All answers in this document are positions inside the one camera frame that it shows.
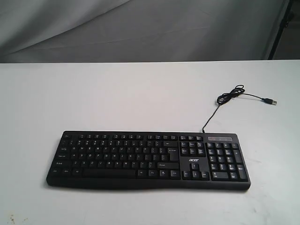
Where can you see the black Acer keyboard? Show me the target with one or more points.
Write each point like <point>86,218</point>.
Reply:
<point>148,160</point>

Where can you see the grey backdrop cloth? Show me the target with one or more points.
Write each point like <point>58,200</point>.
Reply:
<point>43,31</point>

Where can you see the black stand pole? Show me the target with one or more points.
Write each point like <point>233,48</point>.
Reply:
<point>288,16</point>

